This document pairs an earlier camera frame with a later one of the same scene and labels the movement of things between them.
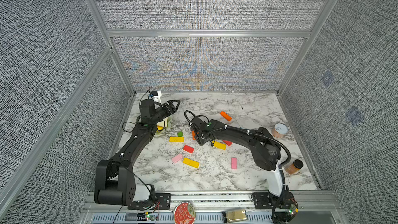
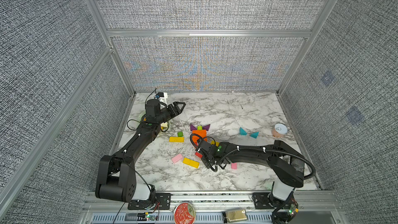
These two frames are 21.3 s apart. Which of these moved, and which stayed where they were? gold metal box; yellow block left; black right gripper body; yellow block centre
Moved: black right gripper body
Stayed: gold metal box; yellow block left; yellow block centre
